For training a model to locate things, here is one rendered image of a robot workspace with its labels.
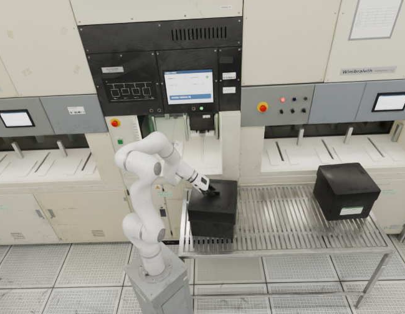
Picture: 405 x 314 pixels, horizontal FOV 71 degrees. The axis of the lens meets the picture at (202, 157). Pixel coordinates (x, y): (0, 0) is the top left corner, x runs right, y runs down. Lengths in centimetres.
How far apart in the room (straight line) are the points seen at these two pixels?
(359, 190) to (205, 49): 125
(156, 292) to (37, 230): 159
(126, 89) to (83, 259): 174
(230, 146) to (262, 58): 59
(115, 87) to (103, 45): 25
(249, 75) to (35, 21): 120
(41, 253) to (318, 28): 292
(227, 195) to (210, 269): 103
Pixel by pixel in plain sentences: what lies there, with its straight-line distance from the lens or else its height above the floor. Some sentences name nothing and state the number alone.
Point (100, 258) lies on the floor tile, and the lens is 294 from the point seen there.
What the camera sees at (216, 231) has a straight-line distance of 186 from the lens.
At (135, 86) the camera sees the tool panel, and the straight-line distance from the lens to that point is 183.
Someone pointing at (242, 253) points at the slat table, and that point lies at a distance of 185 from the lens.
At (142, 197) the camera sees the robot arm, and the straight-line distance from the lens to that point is 136.
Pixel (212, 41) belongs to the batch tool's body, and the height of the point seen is 184.
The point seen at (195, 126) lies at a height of 97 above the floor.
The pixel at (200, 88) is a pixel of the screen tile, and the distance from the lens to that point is 178.
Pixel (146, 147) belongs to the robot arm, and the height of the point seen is 154.
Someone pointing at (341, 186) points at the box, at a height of 101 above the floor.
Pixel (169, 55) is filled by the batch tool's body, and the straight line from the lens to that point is 172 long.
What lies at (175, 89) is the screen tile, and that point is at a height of 157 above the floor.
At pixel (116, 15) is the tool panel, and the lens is 172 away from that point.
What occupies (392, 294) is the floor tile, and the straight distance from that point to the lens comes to 289.
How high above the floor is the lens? 230
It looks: 38 degrees down
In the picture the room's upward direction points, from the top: 4 degrees counter-clockwise
